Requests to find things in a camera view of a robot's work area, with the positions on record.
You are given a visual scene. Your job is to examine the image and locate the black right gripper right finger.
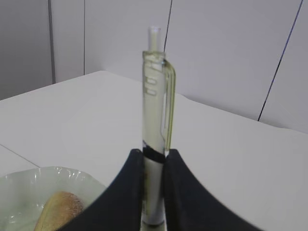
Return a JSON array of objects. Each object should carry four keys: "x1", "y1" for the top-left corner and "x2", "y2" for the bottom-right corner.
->
[{"x1": 163, "y1": 149, "x2": 259, "y2": 231}]

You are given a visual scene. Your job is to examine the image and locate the green wavy glass plate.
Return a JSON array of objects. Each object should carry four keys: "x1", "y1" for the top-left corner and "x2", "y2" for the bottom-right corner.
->
[{"x1": 0, "y1": 167, "x2": 106, "y2": 231}]

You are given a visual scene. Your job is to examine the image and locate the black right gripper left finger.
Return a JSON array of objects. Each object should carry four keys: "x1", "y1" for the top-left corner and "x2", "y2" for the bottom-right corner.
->
[{"x1": 58, "y1": 149, "x2": 143, "y2": 231}]

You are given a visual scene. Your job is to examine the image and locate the bread roll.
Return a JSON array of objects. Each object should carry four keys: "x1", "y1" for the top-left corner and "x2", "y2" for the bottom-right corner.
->
[{"x1": 34, "y1": 192, "x2": 84, "y2": 231}]

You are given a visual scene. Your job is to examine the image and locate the cream white pen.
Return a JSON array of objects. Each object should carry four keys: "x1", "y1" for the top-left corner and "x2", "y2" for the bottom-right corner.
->
[{"x1": 142, "y1": 26, "x2": 176, "y2": 227}]

